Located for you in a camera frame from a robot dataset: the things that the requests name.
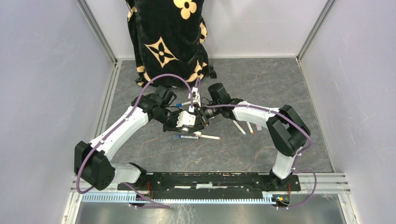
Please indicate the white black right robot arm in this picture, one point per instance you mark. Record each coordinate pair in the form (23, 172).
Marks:
(287, 130)

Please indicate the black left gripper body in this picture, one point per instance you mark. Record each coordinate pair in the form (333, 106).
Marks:
(171, 122)

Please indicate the black floral blanket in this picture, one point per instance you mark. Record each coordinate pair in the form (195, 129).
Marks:
(167, 38)

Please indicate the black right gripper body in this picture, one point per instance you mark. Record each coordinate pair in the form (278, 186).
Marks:
(203, 115)

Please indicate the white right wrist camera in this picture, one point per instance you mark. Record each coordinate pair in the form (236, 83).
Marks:
(195, 96)

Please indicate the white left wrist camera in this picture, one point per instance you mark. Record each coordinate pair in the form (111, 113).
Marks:
(185, 119)

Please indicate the orange capped white marker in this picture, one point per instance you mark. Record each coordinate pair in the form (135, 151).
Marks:
(250, 127)

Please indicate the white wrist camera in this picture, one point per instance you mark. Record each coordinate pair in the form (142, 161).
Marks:
(195, 96)
(185, 119)

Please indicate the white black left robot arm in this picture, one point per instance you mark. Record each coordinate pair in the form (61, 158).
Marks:
(92, 160)

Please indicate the blue capped white marker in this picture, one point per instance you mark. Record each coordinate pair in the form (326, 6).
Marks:
(239, 127)

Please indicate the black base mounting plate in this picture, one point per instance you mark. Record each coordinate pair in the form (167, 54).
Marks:
(214, 185)

